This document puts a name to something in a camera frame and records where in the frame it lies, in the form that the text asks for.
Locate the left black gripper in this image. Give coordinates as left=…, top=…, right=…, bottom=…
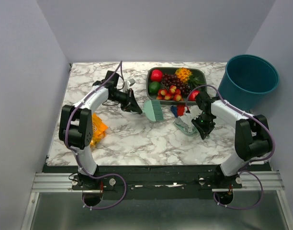
left=109, top=88, right=143, bottom=114

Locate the aluminium rail frame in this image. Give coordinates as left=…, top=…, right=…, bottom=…
left=22, top=171, right=293, bottom=230

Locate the orange pineapple toy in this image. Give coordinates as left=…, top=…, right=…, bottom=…
left=175, top=68, right=192, bottom=84

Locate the white paper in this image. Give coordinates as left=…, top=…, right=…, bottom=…
left=176, top=113, right=194, bottom=126

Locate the red apple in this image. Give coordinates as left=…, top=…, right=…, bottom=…
left=188, top=90, right=200, bottom=101
left=150, top=69, right=163, bottom=82

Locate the red apple back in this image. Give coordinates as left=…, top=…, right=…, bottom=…
left=150, top=69, right=163, bottom=82

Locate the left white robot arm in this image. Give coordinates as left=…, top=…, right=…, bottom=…
left=59, top=71, right=142, bottom=189

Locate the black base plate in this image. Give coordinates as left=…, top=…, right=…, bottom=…
left=41, top=163, right=272, bottom=200

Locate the mint green hand brush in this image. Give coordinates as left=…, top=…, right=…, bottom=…
left=142, top=100, right=164, bottom=122

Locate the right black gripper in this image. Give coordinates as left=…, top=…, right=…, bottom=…
left=192, top=113, right=216, bottom=138

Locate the red paper scrap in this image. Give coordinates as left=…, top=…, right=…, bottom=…
left=177, top=105, right=187, bottom=116

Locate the purple grape bunch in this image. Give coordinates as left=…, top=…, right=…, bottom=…
left=161, top=73, right=190, bottom=96

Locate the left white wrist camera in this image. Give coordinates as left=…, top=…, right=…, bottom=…
left=123, top=79, right=135, bottom=92

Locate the blue paper scrap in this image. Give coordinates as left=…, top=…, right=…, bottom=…
left=170, top=105, right=178, bottom=118

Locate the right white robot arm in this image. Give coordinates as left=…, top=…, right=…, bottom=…
left=192, top=92, right=275, bottom=188

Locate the orange snack bag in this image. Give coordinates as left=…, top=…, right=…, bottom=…
left=90, top=113, right=108, bottom=150

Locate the grey fruit tray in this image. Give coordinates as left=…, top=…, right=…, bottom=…
left=146, top=67, right=206, bottom=105

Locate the green lime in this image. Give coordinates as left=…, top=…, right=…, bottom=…
left=148, top=81, right=161, bottom=94

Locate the teal plastic waste bin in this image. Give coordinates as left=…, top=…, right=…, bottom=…
left=218, top=54, right=279, bottom=111

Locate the red apple front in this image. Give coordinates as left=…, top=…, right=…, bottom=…
left=188, top=90, right=200, bottom=101

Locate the mint green dustpan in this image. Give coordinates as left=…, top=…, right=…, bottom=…
left=173, top=121, right=198, bottom=136

